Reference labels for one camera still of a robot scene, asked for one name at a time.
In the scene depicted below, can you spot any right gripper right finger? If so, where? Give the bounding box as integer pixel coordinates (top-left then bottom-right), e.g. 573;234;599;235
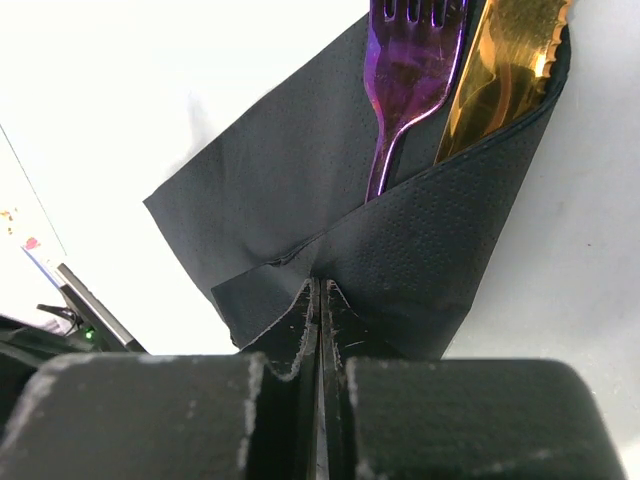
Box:
319;280;624;479

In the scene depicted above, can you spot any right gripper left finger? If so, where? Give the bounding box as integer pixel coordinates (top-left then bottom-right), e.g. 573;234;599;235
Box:
1;280;320;479

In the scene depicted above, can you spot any gold knife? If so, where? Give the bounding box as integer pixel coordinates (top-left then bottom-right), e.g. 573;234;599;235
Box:
434;0;571;164

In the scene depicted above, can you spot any purple fork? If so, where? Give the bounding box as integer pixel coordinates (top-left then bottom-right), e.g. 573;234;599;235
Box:
363;0;469;202

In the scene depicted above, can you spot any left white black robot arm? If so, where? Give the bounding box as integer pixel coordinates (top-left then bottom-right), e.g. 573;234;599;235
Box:
1;304;105;437

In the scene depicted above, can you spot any floral cloth mat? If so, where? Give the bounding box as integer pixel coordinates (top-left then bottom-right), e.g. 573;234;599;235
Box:
1;206;46;254

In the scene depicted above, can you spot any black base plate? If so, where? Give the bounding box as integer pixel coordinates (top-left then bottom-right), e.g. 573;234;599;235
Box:
56;263;146;353

